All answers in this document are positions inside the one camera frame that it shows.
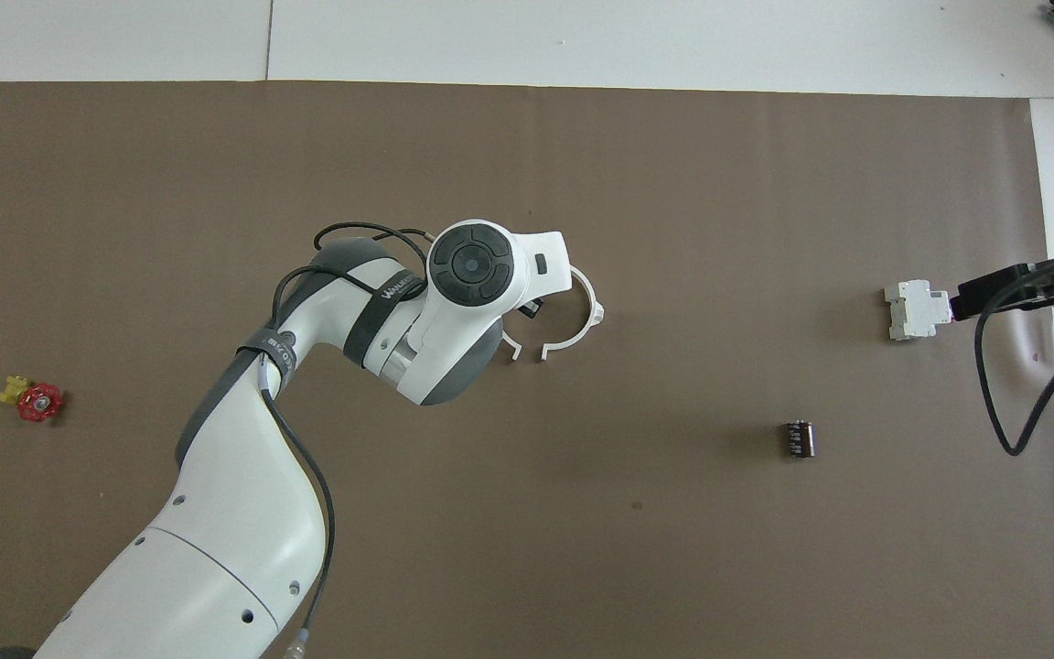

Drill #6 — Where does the red handwheel yellow valve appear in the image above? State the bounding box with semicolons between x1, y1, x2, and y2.
0;373;64;424

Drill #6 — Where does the brown paper table mat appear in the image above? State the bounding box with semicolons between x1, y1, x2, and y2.
0;81;1054;659

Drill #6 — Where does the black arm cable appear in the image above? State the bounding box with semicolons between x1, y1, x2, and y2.
269;221;438;659
974;264;1054;458

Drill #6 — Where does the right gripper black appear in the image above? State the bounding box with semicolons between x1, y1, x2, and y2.
951;259;1054;321

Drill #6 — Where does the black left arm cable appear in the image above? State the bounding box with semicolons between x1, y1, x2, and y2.
269;221;438;659

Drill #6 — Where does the black cylindrical capacitor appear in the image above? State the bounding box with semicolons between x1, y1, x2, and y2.
781;419;816;459

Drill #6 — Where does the white circuit breaker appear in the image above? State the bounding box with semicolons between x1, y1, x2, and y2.
884;279;954;342

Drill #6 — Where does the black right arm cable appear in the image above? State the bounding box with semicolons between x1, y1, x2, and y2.
974;264;1054;458

